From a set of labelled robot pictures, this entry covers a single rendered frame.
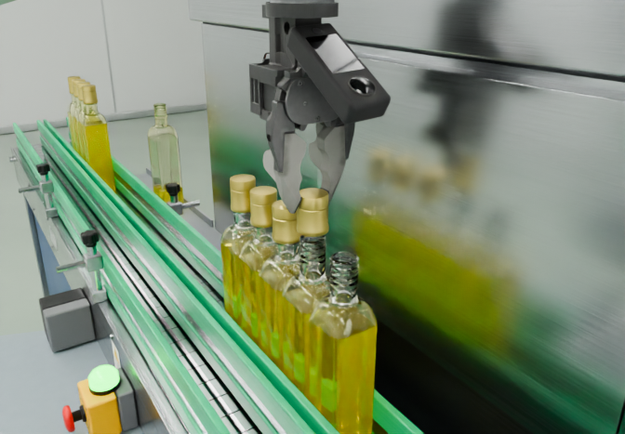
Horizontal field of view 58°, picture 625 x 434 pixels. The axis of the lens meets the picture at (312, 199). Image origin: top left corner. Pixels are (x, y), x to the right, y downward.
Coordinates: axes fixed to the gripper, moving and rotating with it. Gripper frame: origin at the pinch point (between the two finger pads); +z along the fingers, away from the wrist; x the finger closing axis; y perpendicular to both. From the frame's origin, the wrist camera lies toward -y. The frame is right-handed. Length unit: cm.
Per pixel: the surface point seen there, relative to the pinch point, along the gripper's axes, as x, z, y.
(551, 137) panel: -12.2, -9.6, -18.9
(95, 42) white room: -102, 39, 583
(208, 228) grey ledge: -13, 31, 64
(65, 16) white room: -77, 12, 583
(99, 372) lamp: 19.9, 33.4, 28.4
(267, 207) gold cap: 0.4, 4.2, 9.7
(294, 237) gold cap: 0.0, 6.0, 3.9
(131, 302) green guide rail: 14.1, 22.7, 27.6
